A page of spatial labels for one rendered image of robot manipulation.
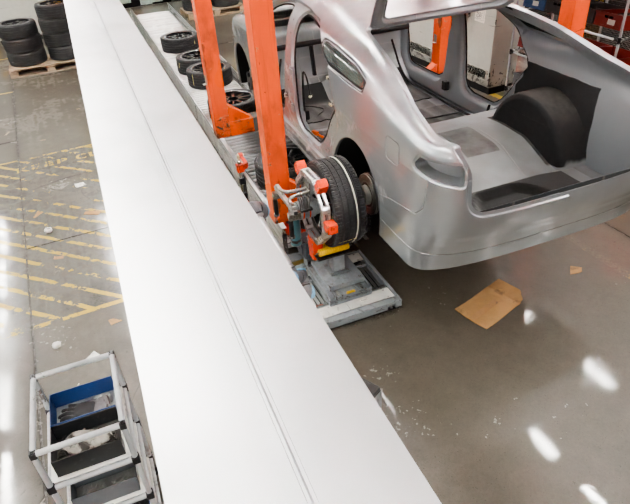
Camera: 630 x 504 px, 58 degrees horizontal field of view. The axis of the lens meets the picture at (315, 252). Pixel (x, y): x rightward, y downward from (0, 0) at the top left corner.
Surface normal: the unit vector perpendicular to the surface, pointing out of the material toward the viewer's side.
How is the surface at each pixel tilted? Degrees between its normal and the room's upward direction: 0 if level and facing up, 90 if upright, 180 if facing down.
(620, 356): 0
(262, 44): 90
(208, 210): 0
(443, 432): 0
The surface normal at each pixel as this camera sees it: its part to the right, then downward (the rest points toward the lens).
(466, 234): 0.09, 0.73
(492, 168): 0.08, -0.57
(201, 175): -0.06, -0.82
